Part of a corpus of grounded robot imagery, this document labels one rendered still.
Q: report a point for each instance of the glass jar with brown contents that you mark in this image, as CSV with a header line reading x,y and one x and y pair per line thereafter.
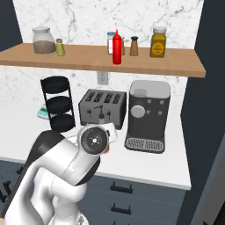
x,y
44,45

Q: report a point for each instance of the white labelled jar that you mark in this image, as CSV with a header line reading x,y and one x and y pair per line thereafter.
x,y
110,44

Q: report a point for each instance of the black three-tier stand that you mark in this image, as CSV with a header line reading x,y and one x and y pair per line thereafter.
x,y
60,105

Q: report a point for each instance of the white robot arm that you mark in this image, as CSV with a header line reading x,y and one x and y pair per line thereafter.
x,y
55,181

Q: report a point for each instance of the dark blue drawer front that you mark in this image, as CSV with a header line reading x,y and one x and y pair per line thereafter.
x,y
152,212
155,193

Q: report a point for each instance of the grey coffee machine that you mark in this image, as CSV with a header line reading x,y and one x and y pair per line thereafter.
x,y
148,117

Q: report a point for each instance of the brown pepper shaker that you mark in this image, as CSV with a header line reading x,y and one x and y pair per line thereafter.
x,y
134,47

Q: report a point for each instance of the white wall socket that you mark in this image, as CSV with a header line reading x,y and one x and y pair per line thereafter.
x,y
103,78

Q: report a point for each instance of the wooden wall shelf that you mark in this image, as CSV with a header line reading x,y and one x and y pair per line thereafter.
x,y
88,60

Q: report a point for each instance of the red condiment bottle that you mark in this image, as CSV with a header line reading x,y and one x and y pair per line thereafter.
x,y
117,49

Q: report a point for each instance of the yellow jar with white lid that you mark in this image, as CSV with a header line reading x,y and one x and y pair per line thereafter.
x,y
158,45

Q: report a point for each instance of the dark tall cabinet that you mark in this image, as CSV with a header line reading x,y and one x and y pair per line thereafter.
x,y
205,88

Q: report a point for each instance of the grey four-slot toaster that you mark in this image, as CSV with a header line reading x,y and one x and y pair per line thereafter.
x,y
93,110

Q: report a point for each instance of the small tan shaker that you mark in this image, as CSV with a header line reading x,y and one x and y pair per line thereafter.
x,y
123,47

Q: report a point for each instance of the small green shaker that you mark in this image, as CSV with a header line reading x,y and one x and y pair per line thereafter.
x,y
60,48

